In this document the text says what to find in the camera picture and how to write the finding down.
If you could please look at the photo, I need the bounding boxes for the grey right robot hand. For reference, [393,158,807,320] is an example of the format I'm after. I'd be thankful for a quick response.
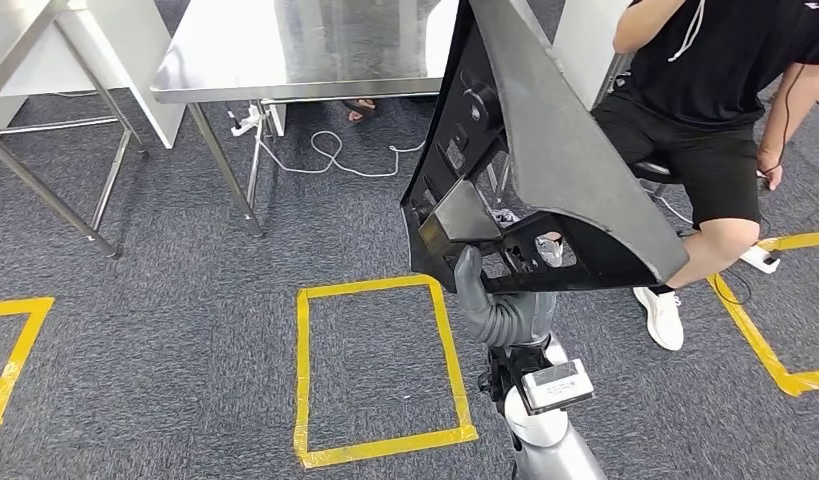
[453,245,559,349]

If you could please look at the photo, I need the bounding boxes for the black plastic car part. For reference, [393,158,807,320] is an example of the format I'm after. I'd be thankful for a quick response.
[400,0,690,295]

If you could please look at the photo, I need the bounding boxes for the stainless steel workbench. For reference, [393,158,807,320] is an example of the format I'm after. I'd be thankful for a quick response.
[149,0,477,238]

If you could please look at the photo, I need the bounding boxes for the yellow floor tape square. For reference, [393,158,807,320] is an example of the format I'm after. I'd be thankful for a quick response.
[294,274,480,470]
[0,296,56,444]
[707,230,819,399]

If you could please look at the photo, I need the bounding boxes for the white power strip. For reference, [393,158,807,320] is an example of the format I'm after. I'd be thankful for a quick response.
[230,104,265,138]
[740,245,781,275]

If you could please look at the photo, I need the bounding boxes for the person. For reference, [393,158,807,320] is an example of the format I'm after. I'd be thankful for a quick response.
[342,97,378,124]
[591,0,819,352]

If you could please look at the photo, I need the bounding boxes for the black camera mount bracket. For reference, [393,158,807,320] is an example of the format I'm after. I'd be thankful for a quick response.
[478,344,569,412]

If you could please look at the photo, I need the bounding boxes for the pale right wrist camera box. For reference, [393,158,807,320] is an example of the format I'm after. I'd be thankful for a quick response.
[520,359,596,417]

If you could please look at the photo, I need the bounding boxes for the white floor cable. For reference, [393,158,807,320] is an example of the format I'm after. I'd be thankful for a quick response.
[253,119,429,179]

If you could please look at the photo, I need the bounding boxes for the steel frame table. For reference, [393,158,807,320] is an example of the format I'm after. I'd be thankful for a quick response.
[0,0,149,258]

